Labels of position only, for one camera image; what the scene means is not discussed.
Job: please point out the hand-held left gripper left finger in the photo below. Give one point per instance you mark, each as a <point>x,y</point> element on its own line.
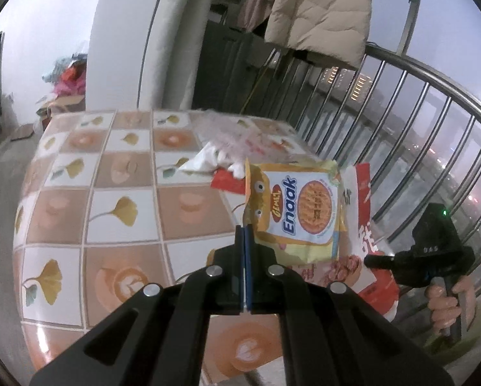
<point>230,277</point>

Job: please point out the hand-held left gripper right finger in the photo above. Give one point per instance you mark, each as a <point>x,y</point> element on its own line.
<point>264,281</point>

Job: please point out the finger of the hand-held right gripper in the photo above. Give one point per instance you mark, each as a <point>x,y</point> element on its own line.
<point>379,261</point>

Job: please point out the large red snack bag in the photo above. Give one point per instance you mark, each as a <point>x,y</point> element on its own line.
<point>363,217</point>

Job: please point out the yellow biscuit packet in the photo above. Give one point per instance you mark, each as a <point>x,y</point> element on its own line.
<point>300,205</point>

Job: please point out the person's right hand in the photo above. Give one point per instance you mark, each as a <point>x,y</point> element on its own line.
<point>441,309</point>

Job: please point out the green fleece clothing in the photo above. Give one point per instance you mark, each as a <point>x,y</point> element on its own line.
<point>445,350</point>

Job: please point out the clear plastic bag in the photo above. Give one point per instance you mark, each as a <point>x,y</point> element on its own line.
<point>240,132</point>

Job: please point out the metal balcony railing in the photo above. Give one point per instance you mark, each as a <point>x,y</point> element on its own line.
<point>385,53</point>

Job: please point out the dark ribbed cabinet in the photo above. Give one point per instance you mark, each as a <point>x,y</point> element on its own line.
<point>228,68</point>

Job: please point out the grey curtain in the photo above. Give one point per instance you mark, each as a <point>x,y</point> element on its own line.
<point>180,48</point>

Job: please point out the cardboard box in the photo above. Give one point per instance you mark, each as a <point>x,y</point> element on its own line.
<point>63,102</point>

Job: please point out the flat cardboard piece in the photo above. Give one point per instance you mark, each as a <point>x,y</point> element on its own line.
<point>23,132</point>

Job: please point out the pile of colourful clothes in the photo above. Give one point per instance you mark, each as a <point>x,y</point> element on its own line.
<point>69,78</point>

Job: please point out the white cabinet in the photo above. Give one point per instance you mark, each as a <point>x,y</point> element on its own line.
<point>115,48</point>

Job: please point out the beige padded jacket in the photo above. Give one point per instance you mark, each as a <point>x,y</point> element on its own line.
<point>320,8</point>

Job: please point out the pink hanging garment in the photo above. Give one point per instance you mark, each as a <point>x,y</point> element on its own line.
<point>252,4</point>

